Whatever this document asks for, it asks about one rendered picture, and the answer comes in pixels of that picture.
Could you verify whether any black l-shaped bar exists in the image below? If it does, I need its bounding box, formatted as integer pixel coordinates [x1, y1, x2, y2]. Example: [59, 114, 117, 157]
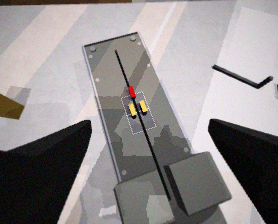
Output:
[212, 64, 274, 89]

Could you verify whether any small brass block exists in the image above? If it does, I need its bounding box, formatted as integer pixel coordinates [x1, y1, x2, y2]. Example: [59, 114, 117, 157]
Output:
[0, 94, 24, 120]

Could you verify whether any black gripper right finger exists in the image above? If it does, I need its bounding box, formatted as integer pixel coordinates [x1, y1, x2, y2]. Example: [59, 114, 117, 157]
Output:
[208, 118, 278, 224]

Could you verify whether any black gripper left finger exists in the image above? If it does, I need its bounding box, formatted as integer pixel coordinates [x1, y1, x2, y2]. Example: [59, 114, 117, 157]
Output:
[0, 120, 92, 224]

